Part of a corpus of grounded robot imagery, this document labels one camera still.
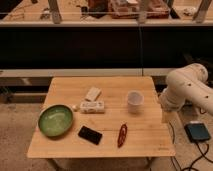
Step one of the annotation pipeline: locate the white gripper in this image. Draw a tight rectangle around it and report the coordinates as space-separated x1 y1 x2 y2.
159 94 180 123

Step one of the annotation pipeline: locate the white ceramic cup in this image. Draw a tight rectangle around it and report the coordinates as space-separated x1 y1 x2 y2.
127 91 144 114

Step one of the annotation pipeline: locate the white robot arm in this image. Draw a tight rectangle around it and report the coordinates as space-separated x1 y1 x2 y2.
158 63 213 123

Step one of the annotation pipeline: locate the green ceramic bowl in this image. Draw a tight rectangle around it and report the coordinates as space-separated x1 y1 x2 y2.
38 105 73 137

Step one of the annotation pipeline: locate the black power box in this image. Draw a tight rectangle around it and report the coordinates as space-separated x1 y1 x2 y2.
184 123 211 143

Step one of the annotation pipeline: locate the wooden table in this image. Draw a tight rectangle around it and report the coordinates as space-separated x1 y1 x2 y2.
26 76 177 171

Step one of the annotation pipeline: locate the white rectangular box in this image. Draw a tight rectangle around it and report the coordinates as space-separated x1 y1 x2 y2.
80 101 105 114

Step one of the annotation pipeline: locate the black rectangular phone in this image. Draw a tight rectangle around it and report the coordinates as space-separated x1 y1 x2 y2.
78 126 102 145

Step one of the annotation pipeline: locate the small white garlic clove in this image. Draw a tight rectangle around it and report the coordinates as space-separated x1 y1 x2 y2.
72 105 79 111

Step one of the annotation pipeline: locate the cluttered background workbench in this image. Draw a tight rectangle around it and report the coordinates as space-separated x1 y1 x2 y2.
0 0 213 27

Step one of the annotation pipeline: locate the black floor cable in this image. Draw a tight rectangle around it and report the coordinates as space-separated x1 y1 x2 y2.
168 121 213 171

